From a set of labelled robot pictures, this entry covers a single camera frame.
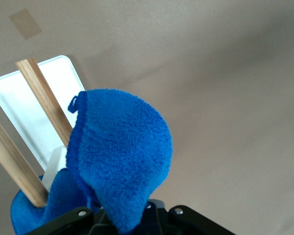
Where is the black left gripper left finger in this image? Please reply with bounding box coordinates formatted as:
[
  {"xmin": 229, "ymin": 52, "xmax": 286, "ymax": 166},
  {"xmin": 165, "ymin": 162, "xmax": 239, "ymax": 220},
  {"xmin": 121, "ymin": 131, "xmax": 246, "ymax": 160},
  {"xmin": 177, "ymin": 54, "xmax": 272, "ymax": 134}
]
[{"xmin": 33, "ymin": 207, "xmax": 120, "ymax": 235}]

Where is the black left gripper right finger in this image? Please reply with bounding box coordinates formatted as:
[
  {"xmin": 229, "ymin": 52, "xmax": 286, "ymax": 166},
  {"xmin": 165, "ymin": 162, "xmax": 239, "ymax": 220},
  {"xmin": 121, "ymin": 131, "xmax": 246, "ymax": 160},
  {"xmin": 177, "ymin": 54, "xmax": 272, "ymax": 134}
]
[{"xmin": 134, "ymin": 199, "xmax": 233, "ymax": 235}]

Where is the blue microfiber towel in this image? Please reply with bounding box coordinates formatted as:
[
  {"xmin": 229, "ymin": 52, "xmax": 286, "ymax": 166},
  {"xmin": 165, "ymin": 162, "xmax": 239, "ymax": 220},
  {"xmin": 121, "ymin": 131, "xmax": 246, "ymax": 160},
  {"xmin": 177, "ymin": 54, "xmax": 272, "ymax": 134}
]
[{"xmin": 11, "ymin": 88, "xmax": 173, "ymax": 235}]

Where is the white rack with wooden bars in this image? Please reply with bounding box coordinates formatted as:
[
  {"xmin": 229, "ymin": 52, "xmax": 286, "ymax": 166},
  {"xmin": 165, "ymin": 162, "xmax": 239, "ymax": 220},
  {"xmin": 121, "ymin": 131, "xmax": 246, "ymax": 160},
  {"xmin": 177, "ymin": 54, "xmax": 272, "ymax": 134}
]
[{"xmin": 0, "ymin": 55, "xmax": 87, "ymax": 209}]

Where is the brown tape patch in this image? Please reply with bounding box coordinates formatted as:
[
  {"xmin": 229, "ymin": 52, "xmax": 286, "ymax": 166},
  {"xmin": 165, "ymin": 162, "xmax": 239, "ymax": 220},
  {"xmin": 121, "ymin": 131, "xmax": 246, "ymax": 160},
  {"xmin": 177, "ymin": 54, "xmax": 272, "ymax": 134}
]
[{"xmin": 9, "ymin": 8, "xmax": 43, "ymax": 41}]

